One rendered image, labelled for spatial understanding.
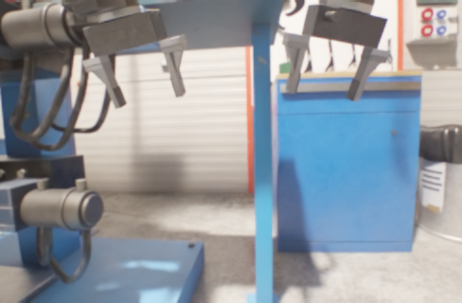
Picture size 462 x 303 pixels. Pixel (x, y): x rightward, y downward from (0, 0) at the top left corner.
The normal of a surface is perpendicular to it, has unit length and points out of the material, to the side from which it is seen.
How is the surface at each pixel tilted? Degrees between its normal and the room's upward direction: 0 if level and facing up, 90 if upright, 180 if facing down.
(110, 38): 114
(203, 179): 90
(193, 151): 90
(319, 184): 90
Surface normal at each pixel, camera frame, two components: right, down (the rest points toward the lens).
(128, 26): -0.11, 0.50
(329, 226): -0.11, 0.11
